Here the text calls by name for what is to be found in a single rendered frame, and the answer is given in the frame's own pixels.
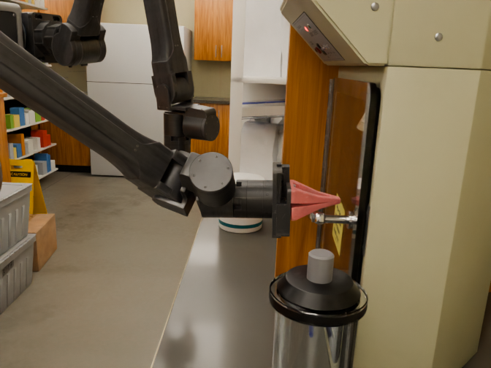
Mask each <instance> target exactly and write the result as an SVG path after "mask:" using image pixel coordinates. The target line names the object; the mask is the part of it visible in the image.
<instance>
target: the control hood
mask: <svg viewBox="0 0 491 368"><path fill-rule="evenodd" d="M394 2H395V0H283V2H282V5H281V7H280V11H281V14H282V15H283V16H284V17H285V18H286V19H287V20H288V22H289V23H290V24H291V25H292V24H293V22H295V21H296V19H298V17H299V16H300V15H301V14H302V13H303V12H305V13H306V15H307V16H308V17H309V18H310V19H311V20H312V21H313V23H314V24H315V25H316V26H317V27H318V29H319V30H320V31H321V32H322V33H323V35H325V37H326V38H327V39H328V40H329V41H330V43H331V44H332V45H333V47H334V48H335V49H336V50H337V51H338V52H339V53H340V54H341V56H342V57H343V58H344V59H345V61H323V60H322V59H321V57H320V56H319V55H318V53H317V52H316V51H315V50H314V49H313V48H312V47H311V46H310V45H309V43H308V42H307V41H306V40H305V38H304V37H303V36H302V35H301V34H300V32H299V31H298V30H297V29H296V28H295V27H294V26H293V25H292V27H293V28H294V29H295V30H296V31H297V33H298V34H299V35H300V36H301V37H302V38H303V39H304V40H305V42H306V43H307V44H308V45H309V46H310V48H311V49H312V50H313V51H314V53H315V54H317V56H318V57H319V58H320V59H321V60H322V62H323V63H324V64H326V65H328V66H384V64H387V60H388V54H389V41H390V34H391V28H392V16H393V9H394Z"/></svg>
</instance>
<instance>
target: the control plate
mask: <svg viewBox="0 0 491 368"><path fill-rule="evenodd" d="M308 24H309V25H310V27H311V28H312V29H310V28H309V27H308ZM292 25H293V26H294V27H295V28H296V29H297V30H298V31H299V32H300V34H301V35H302V36H303V37H304V38H305V40H306V41H307V42H308V43H309V45H310V46H311V47H312V48H313V49H314V48H315V47H317V46H316V43H318V44H319V45H320V47H322V46H323V47H324V45H325V46H327V45H329V47H330V49H329V48H328V50H327V49H325V50H324V52H325V53H326V54H327V55H324V54H323V52H321V54H319V53H318V55H319V56H320V57H321V59H322V60H323V61H345V59H344V58H343V57H342V56H341V54H340V53H339V52H338V51H337V50H336V49H335V48H334V47H333V45H332V44H331V43H330V41H329V40H328V39H327V38H326V37H325V35H323V33H322V32H321V31H320V30H319V29H318V27H317V26H316V25H315V24H314V23H313V21H312V20H311V19H310V18H309V17H308V16H307V15H306V13H305V12H303V13H302V14H301V15H300V16H299V17H298V19H296V21H295V22H293V24H292ZM304 26H305V27H306V28H307V29H308V30H309V31H306V30H305V27H304ZM326 44H327V45H326ZM314 50H315V49H314Z"/></svg>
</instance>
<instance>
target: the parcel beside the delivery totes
mask: <svg viewBox="0 0 491 368"><path fill-rule="evenodd" d="M28 234H37V235H36V241H35V242H34V257H33V269H32V272H39V271H40V269H41V268H42V267H43V266H44V265H45V263H46V262H47V260H48V259H49V258H50V257H51V256H52V255H53V253H54V252H55V251H56V249H57V240H56V219H55V214H29V220H28Z"/></svg>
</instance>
